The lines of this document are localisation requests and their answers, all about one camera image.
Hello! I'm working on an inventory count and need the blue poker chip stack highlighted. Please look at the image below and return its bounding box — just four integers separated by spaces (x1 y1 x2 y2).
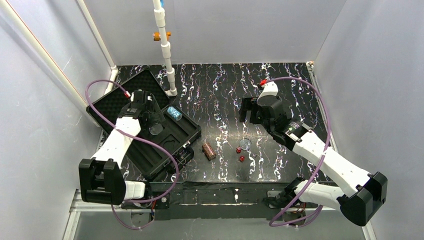
167 106 183 121

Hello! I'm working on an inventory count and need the clear round dealer button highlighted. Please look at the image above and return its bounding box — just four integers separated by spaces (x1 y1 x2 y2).
238 138 252 151

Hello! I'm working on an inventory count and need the brown poker chip stack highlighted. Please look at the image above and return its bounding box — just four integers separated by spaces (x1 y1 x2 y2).
202 142 217 161

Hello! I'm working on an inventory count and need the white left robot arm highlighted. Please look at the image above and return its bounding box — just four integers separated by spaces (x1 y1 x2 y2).
78 89 165 205

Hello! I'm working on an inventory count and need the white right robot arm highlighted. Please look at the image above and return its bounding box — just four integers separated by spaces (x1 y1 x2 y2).
239 95 388 227

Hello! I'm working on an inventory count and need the black poker set case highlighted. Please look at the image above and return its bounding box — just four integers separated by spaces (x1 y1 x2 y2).
93 69 202 180

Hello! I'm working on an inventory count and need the white corner pipe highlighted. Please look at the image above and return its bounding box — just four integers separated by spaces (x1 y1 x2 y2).
77 0 119 94

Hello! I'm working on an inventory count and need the orange clamp on pole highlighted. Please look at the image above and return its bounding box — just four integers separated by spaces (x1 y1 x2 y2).
152 31 172 42

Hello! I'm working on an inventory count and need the white pvc pole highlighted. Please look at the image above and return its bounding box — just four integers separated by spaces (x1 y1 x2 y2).
153 0 178 97

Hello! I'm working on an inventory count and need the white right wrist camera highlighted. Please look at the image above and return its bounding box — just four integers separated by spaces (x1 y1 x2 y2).
258 80 279 99

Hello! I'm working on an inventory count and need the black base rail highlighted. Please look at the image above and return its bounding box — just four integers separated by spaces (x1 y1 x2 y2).
115 181 288 221

